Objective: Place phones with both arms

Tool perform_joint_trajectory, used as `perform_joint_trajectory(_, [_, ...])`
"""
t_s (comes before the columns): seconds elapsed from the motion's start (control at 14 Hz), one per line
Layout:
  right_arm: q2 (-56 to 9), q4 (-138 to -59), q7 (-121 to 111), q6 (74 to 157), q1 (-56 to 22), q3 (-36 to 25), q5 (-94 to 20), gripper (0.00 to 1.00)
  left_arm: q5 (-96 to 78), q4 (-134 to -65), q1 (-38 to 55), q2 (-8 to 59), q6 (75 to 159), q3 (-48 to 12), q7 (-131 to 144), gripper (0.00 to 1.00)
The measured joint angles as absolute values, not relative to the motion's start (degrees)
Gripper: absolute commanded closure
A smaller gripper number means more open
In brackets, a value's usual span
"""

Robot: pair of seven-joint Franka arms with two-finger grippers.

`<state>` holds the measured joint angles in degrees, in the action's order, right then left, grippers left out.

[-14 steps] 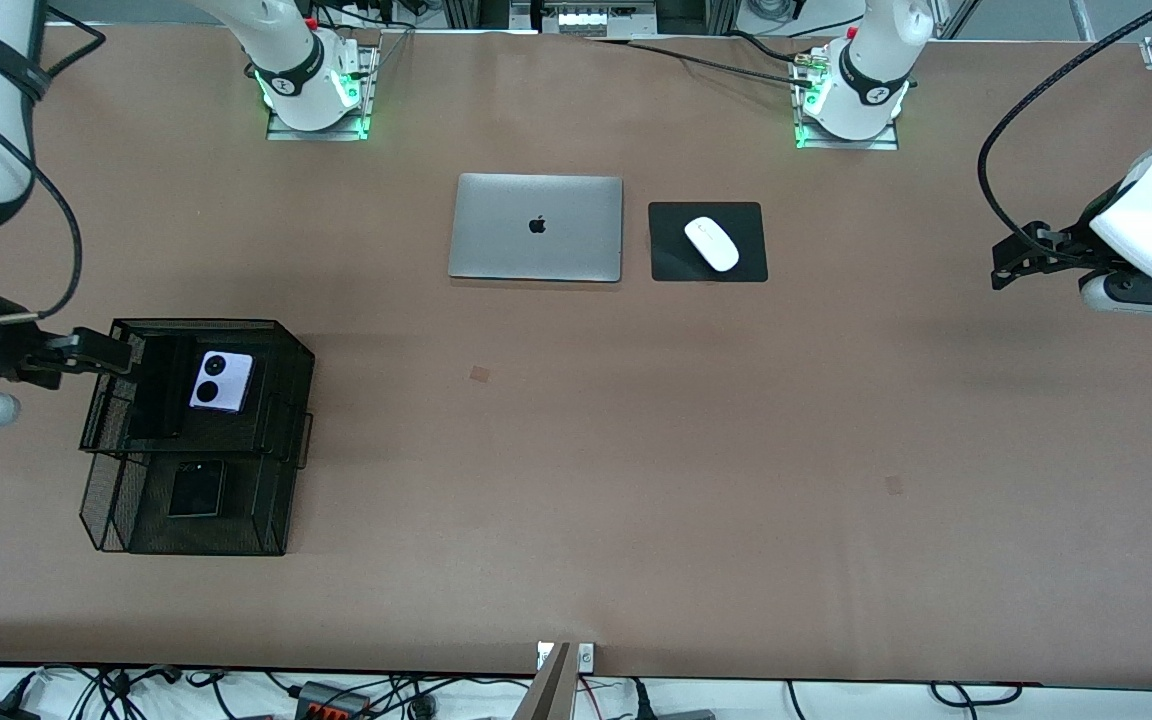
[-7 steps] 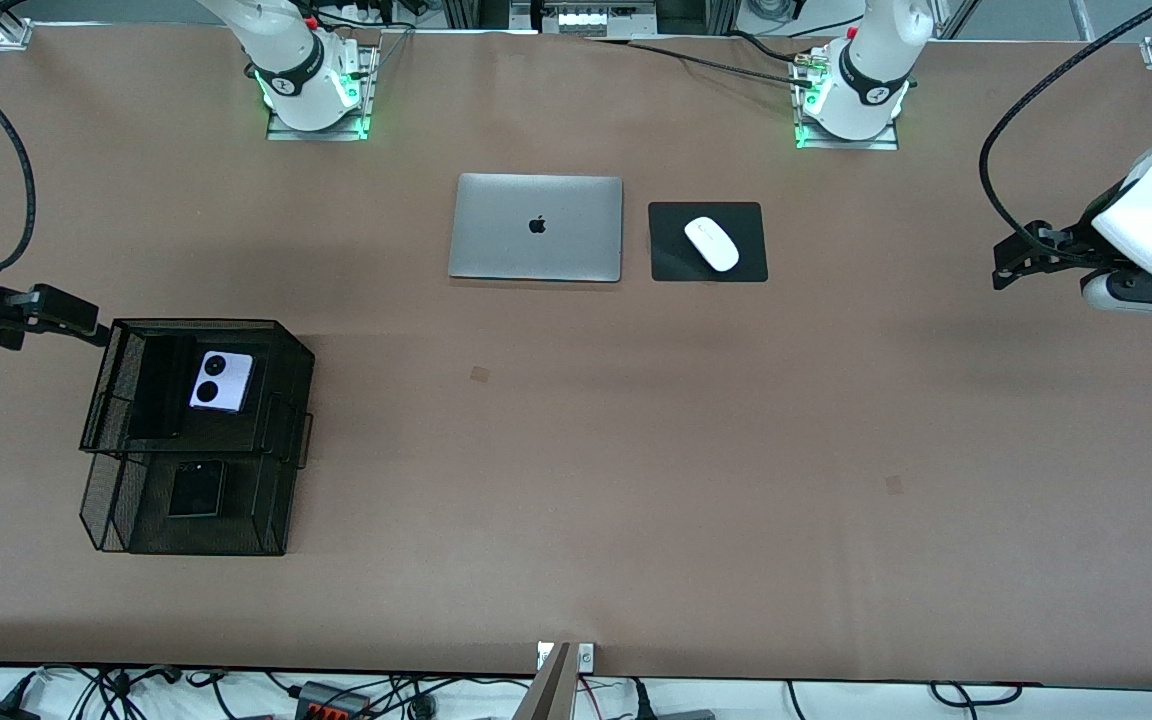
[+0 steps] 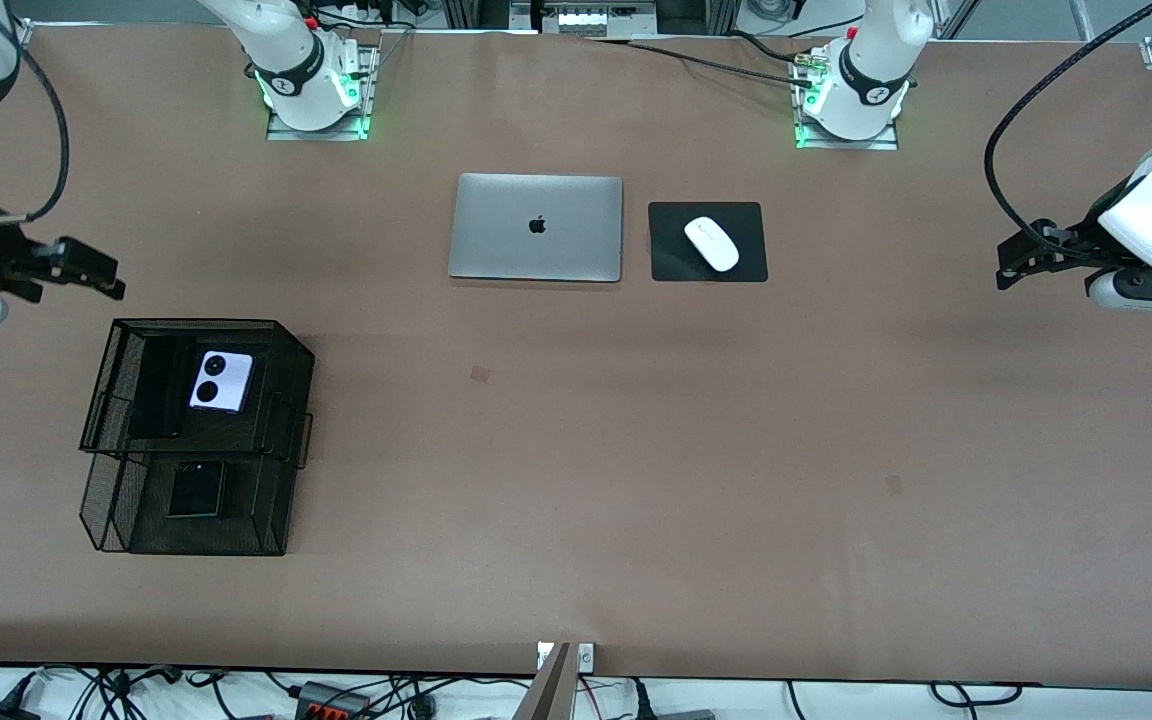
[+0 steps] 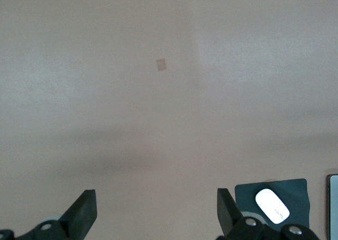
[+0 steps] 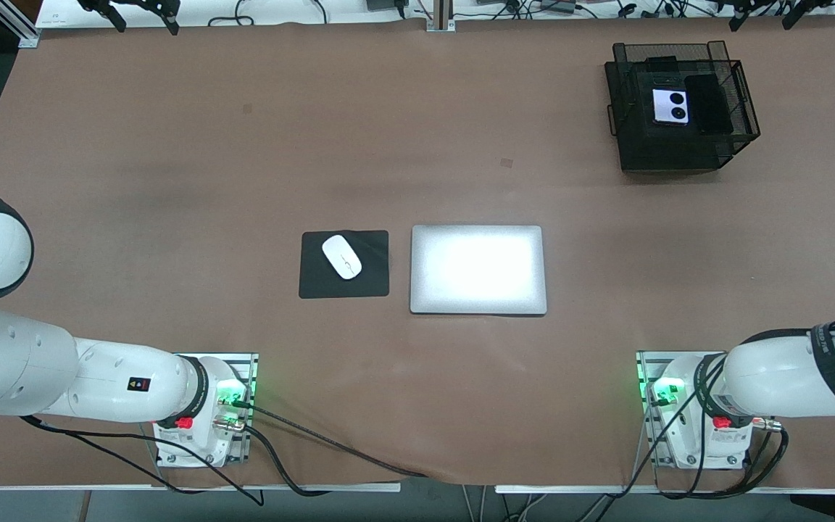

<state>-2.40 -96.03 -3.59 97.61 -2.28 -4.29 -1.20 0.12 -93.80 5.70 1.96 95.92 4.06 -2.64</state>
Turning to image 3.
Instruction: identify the black slab smartphone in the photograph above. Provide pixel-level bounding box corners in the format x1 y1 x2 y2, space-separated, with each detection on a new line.
126 333 183 441

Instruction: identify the lavender white flip phone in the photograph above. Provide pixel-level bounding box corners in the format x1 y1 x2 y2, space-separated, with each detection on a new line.
188 350 255 414

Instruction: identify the black flip phone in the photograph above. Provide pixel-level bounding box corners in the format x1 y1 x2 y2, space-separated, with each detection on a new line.
168 460 227 519

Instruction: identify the black mesh two-tier tray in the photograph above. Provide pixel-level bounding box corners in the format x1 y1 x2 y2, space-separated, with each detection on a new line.
79 318 316 557

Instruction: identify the white computer mouse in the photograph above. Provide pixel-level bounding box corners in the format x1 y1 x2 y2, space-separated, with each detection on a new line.
684 216 740 272

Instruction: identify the black mouse pad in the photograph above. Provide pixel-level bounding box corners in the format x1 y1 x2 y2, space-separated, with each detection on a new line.
648 201 769 283

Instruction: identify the silver closed laptop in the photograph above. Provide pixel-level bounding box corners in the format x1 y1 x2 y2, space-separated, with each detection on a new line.
448 173 624 283

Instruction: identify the black red power box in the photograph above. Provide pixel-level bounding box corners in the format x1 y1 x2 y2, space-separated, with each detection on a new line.
294 680 373 720

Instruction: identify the white power strip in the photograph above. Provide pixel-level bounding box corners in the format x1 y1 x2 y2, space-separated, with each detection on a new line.
556 8 639 37

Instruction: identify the black floor plug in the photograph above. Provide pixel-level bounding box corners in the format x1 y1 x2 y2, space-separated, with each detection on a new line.
633 680 717 720

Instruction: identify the grey angled beam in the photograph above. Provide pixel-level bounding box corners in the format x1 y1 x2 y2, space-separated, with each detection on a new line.
511 642 577 720

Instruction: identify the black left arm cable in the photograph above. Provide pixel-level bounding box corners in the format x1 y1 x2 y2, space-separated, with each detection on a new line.
983 0 1152 263

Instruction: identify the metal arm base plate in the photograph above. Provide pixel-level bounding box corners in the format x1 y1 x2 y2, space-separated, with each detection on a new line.
794 50 900 151
266 45 378 142

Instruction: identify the thin black table cable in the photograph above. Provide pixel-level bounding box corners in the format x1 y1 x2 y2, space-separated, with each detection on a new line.
726 30 807 63

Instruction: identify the black braided table cable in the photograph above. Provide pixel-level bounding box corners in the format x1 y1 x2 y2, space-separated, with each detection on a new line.
586 36 817 89

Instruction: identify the black looped floor cable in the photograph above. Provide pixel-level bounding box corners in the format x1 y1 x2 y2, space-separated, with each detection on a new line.
929 682 1024 708

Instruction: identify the metal table edge bracket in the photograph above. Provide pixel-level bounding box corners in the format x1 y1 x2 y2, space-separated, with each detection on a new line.
536 642 596 673

